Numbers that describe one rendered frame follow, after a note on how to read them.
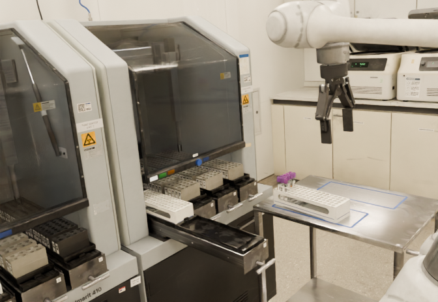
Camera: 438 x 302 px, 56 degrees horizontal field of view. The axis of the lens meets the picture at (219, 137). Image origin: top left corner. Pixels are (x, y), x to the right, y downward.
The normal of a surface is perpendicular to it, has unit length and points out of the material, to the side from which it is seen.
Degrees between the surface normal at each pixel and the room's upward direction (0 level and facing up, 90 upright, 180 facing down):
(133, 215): 90
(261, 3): 90
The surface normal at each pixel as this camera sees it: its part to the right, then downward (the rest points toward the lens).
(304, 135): -0.69, 0.22
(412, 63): -0.62, -0.30
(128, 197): 0.73, 0.11
